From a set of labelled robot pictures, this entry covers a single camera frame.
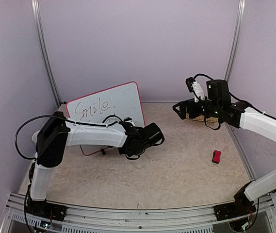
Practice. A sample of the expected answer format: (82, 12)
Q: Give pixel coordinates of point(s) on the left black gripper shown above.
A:
(124, 151)

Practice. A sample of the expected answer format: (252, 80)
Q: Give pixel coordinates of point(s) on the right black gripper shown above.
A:
(183, 104)

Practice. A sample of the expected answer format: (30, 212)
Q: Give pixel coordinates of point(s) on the pink framed whiteboard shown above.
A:
(94, 120)

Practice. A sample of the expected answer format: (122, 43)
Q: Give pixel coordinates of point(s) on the red black whiteboard eraser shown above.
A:
(216, 157)

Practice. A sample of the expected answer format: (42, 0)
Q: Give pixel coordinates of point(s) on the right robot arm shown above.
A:
(241, 114)

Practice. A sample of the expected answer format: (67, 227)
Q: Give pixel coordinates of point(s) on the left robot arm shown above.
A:
(60, 132)

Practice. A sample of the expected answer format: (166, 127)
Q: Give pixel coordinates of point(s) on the woven bamboo tray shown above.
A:
(202, 118)

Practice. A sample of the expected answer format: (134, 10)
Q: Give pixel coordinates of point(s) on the light blue mug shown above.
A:
(35, 137)

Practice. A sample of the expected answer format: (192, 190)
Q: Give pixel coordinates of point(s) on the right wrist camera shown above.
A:
(195, 88)

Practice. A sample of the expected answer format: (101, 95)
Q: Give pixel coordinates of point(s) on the front aluminium rail frame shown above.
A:
(81, 219)

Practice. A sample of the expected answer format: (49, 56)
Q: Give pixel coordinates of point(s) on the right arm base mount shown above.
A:
(239, 207)

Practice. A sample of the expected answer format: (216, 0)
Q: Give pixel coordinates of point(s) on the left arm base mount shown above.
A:
(45, 209)

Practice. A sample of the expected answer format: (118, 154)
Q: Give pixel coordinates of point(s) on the right aluminium corner post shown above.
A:
(236, 39)

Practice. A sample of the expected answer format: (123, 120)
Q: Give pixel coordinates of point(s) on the aluminium corner post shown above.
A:
(236, 39)
(44, 51)

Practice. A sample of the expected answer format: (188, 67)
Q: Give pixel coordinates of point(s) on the left aluminium corner post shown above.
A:
(44, 51)

